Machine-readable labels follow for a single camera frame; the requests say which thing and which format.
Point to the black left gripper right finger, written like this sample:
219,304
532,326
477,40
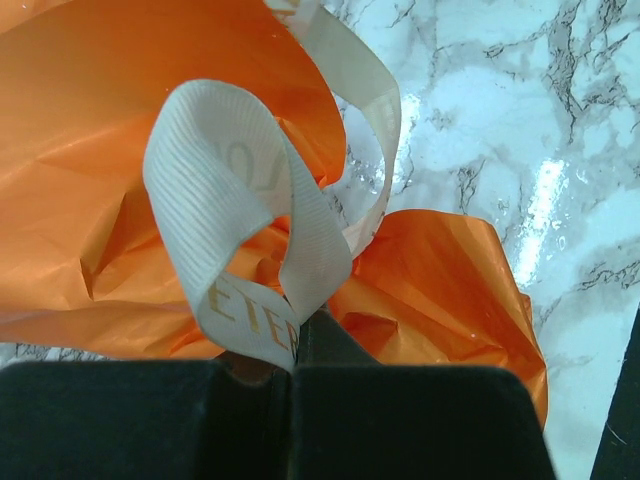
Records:
355,418

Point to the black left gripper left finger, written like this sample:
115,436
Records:
142,420

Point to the cream printed ribbon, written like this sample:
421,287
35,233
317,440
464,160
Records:
255,245

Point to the orange wrapping paper sheet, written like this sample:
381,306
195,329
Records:
83,264

